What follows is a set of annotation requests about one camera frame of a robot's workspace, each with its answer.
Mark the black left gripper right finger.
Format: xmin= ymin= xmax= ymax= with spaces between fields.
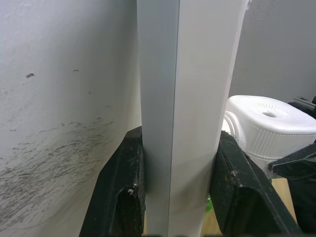
xmin=209 ymin=130 xmax=305 ymax=237

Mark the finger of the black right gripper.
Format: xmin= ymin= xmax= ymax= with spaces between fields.
xmin=287 ymin=95 xmax=316 ymax=109
xmin=268 ymin=143 xmax=316 ymax=181

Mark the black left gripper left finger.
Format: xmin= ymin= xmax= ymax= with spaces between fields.
xmin=79 ymin=126 xmax=147 ymax=237

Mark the green liquid bottle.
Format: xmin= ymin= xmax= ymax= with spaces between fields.
xmin=204 ymin=194 xmax=213 ymax=213

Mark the white mosquito repellent heater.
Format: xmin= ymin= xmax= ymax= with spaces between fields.
xmin=221 ymin=95 xmax=316 ymax=179

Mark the white power strip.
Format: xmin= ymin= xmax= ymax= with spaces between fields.
xmin=136 ymin=0 xmax=249 ymax=237

